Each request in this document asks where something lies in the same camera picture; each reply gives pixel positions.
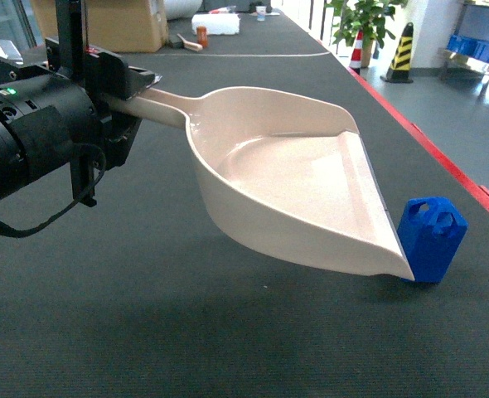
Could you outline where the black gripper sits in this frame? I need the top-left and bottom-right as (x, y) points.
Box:
(45, 36), (157, 171)

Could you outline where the beige plastic scoop tray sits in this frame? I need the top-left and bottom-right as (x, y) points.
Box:
(107, 86), (414, 280)

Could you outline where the black yellow traffic cone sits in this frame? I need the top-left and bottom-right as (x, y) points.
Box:
(380, 22), (414, 84)

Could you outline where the blue plastic jug part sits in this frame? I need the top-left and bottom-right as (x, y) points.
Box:
(397, 197), (468, 284)

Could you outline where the steel shelf rack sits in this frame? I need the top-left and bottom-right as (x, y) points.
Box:
(438, 1), (489, 97)

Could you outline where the wooden handled brush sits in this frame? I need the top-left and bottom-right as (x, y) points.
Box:
(167, 34), (204, 52)

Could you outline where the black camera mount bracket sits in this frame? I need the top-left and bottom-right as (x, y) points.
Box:
(56, 0), (97, 207)

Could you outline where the white styrofoam block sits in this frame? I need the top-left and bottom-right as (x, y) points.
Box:
(191, 13), (240, 36)

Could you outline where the large open cardboard box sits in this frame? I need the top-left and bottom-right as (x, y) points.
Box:
(31, 0), (170, 54)

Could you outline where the black cable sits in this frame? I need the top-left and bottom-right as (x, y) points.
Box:
(0, 143), (107, 239)

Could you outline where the white foam roll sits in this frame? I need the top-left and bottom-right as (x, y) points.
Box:
(163, 0), (203, 20)

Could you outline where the green potted plant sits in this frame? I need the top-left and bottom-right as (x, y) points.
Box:
(325, 0), (408, 68)

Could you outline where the red white traffic cone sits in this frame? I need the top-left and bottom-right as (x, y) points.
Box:
(349, 31), (363, 75)

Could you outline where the red table frame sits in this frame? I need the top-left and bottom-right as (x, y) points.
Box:
(346, 67), (489, 213)

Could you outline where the white paper cup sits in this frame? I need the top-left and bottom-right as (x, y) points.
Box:
(255, 6), (267, 22)

